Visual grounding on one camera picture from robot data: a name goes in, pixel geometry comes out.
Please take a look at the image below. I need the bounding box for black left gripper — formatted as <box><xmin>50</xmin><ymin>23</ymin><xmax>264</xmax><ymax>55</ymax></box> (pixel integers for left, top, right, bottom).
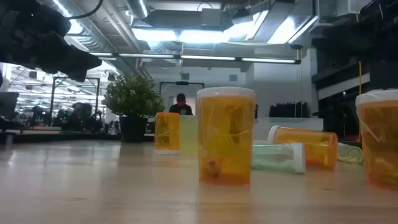
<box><xmin>0</xmin><ymin>29</ymin><xmax>103</xmax><ymax>82</ymax></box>

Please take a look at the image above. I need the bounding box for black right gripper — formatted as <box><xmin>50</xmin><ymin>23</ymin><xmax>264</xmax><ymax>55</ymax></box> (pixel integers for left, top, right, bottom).
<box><xmin>312</xmin><ymin>21</ymin><xmax>398</xmax><ymax>63</ymax></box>

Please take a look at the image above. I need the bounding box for small amber pill bottle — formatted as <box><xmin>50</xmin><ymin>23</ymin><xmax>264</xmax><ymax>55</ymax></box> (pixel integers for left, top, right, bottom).
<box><xmin>154</xmin><ymin>111</ymin><xmax>180</xmax><ymax>156</ymax></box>

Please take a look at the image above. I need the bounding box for amber pill bottle white cap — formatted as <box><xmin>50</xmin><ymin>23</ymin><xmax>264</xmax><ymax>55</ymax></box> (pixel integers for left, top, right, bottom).
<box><xmin>267</xmin><ymin>125</ymin><xmax>339</xmax><ymax>170</ymax></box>

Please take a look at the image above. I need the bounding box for teal pill bottle white cap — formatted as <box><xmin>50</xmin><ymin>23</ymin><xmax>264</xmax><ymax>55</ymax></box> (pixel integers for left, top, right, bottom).
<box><xmin>251</xmin><ymin>142</ymin><xmax>307</xmax><ymax>174</ymax></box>

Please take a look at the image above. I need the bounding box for large amber pill bottle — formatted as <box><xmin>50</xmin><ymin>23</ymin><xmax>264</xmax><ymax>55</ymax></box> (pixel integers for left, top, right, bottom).
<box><xmin>197</xmin><ymin>86</ymin><xmax>257</xmax><ymax>187</ymax></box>

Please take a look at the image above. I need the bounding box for translucent white plastic bin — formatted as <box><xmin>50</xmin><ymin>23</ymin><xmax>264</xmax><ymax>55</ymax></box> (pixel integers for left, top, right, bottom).
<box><xmin>253</xmin><ymin>117</ymin><xmax>324</xmax><ymax>142</ymax></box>

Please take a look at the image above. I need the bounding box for translucent yellow plastic bin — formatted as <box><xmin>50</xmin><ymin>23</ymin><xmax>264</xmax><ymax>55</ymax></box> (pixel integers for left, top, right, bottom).
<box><xmin>179</xmin><ymin>115</ymin><xmax>199</xmax><ymax>154</ymax></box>

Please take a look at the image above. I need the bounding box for seated person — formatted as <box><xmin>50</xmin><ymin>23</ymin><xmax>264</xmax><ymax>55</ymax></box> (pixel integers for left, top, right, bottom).
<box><xmin>61</xmin><ymin>102</ymin><xmax>103</xmax><ymax>132</ymax></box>

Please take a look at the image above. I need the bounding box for green leafy potted plant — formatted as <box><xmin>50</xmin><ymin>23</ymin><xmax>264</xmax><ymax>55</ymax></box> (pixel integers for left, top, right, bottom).
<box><xmin>102</xmin><ymin>73</ymin><xmax>165</xmax><ymax>118</ymax></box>

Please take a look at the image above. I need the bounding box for dark background bench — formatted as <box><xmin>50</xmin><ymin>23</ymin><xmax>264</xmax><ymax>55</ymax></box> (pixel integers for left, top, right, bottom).
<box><xmin>0</xmin><ymin>129</ymin><xmax>155</xmax><ymax>144</ymax></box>

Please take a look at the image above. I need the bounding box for black plant pot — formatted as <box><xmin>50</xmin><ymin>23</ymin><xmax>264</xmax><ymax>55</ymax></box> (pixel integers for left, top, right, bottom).
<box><xmin>119</xmin><ymin>115</ymin><xmax>149</xmax><ymax>143</ymax></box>

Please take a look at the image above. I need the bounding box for dark computer monitor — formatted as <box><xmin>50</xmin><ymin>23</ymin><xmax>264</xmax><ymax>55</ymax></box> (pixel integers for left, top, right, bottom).
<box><xmin>0</xmin><ymin>91</ymin><xmax>20</xmax><ymax>119</ymax></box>

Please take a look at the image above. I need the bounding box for standing person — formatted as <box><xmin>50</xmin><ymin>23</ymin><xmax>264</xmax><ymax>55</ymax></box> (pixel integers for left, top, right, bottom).
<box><xmin>169</xmin><ymin>93</ymin><xmax>193</xmax><ymax>116</ymax></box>

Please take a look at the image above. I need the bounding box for long ceiling light strip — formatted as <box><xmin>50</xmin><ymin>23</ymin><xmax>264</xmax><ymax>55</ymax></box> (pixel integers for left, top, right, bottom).
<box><xmin>90</xmin><ymin>52</ymin><xmax>302</xmax><ymax>65</ymax></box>

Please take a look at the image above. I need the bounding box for grey ceiling junction box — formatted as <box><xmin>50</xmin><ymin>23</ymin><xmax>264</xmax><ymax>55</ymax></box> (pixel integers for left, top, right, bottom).
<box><xmin>201</xmin><ymin>8</ymin><xmax>223</xmax><ymax>29</ymax></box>

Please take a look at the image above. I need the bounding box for tall black metal frame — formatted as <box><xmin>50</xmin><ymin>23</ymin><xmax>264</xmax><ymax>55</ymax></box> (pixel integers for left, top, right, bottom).
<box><xmin>49</xmin><ymin>77</ymin><xmax>101</xmax><ymax>127</ymax></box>

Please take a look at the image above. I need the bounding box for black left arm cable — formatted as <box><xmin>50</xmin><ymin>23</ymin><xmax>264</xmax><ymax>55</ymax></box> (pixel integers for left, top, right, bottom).
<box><xmin>66</xmin><ymin>0</ymin><xmax>104</xmax><ymax>20</ymax></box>

